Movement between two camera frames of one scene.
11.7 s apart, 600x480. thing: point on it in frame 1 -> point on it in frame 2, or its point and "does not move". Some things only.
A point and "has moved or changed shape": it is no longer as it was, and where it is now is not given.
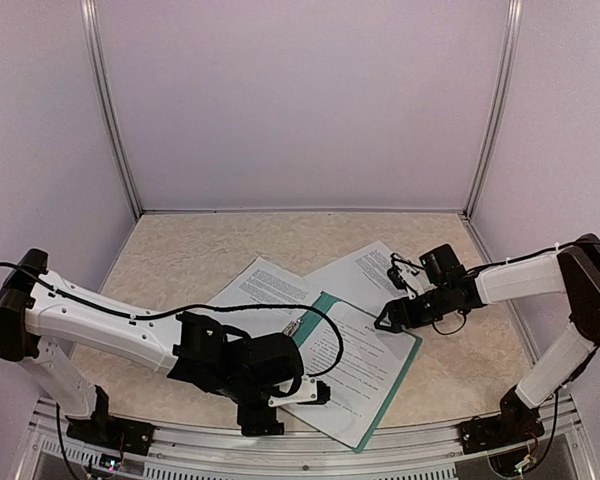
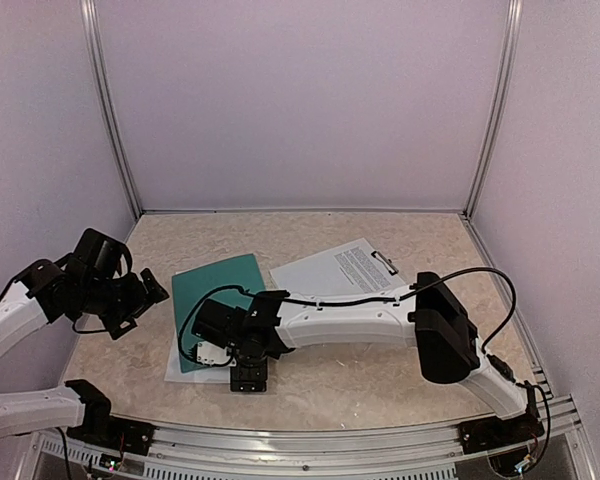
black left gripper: [259, 425] -> [140, 301]
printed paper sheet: [360, 280] has moved or changed shape
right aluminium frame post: [514, 11] does not move
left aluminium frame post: [89, 14] does not move
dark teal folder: [343, 345] -> [190, 286]
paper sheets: [359, 361] has moved or changed shape
